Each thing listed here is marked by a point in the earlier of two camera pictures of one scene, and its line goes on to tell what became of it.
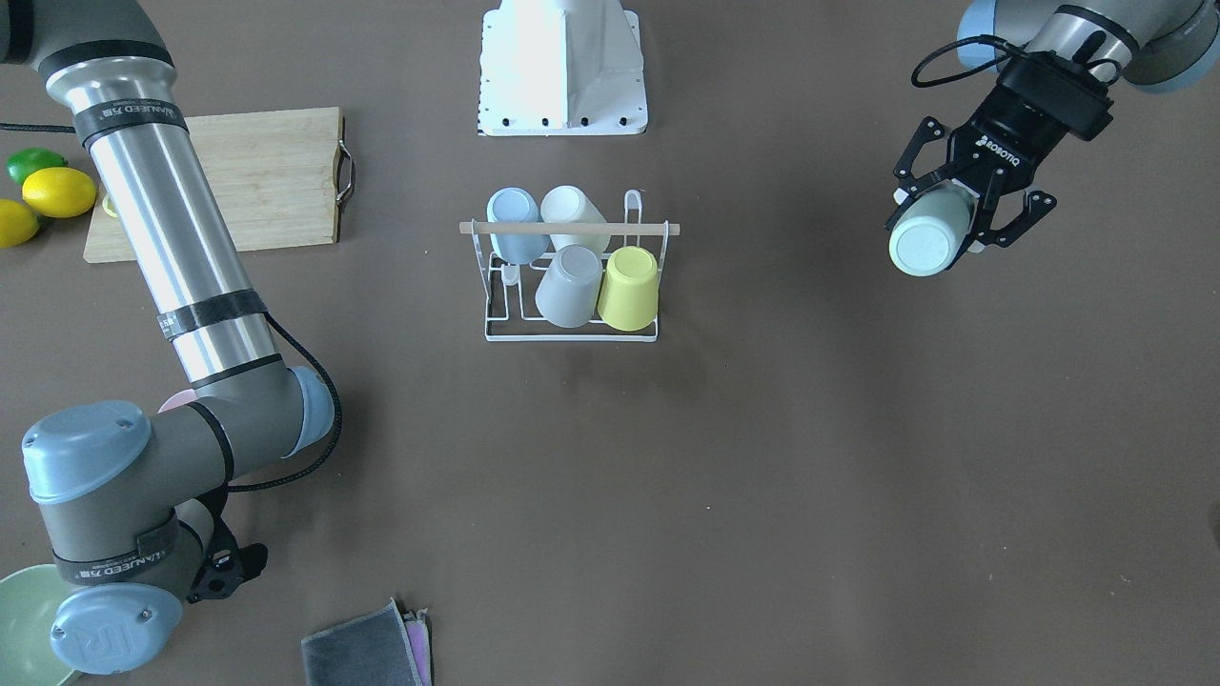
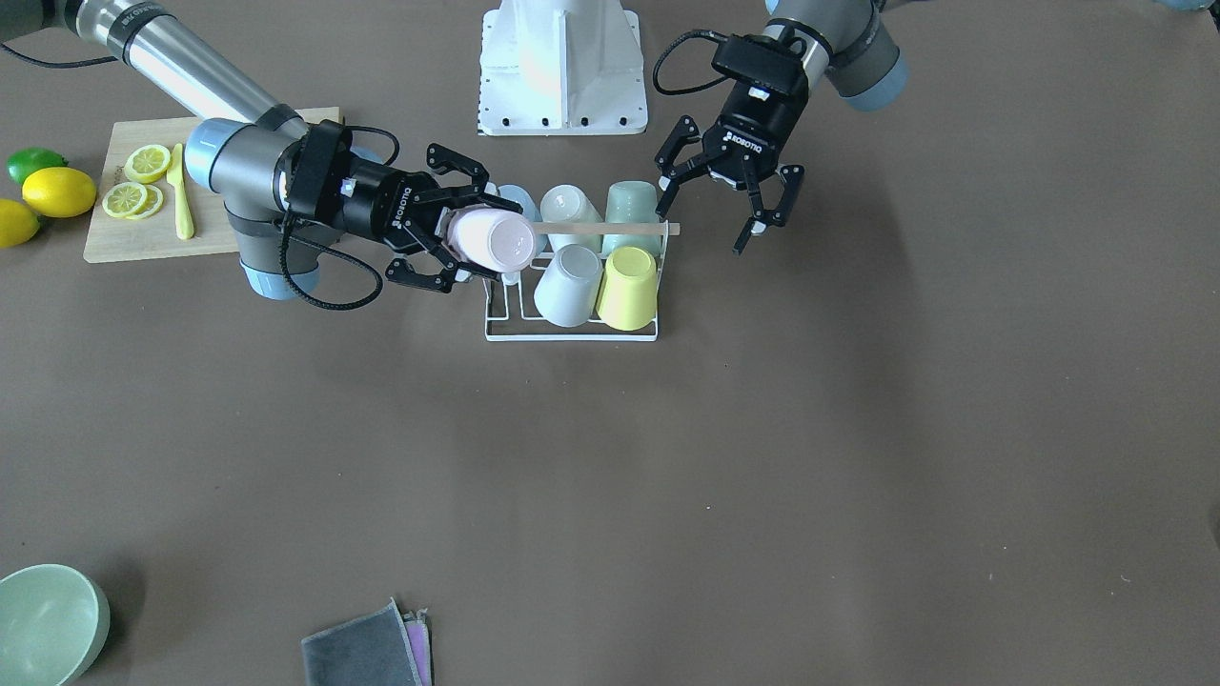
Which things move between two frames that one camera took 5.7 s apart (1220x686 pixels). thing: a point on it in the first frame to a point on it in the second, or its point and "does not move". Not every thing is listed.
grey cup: x=568 y=292 does not move
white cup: x=568 y=204 does not move
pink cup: x=179 y=398 to x=494 y=237
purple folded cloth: x=417 y=628 does not move
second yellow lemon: x=18 y=224 does not move
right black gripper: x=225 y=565 to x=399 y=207
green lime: x=27 y=161 does not move
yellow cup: x=628 y=298 does not move
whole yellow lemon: x=59 y=191 does not move
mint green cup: x=930 y=230 to x=632 y=201
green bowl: x=29 y=601 does not move
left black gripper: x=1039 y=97 to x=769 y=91
